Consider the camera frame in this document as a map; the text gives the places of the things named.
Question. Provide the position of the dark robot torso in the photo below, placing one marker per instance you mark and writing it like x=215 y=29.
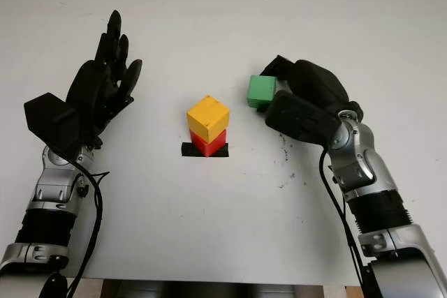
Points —
x=209 y=289

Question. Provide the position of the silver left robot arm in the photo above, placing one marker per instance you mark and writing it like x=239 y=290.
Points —
x=52 y=190

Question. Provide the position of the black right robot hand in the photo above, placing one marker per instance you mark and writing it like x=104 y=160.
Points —
x=317 y=81

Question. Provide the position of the green wooden cube block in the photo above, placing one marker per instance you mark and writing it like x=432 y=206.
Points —
x=261 y=89

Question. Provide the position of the black tape strip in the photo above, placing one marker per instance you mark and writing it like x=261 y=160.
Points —
x=186 y=151

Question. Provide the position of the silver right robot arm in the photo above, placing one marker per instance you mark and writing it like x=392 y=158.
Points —
x=366 y=172

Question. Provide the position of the red wooden cube block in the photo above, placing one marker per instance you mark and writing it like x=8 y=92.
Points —
x=213 y=146

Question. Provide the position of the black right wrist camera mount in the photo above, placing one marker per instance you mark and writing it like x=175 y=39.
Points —
x=300 y=116

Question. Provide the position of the yellow wooden cube block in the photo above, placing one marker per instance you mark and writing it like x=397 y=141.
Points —
x=207 y=116

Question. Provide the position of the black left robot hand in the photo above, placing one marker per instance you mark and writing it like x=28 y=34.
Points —
x=92 y=92

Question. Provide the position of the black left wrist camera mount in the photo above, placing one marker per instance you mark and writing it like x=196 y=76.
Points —
x=52 y=120

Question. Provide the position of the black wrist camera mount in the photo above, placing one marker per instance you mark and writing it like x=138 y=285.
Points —
x=300 y=116
x=52 y=120

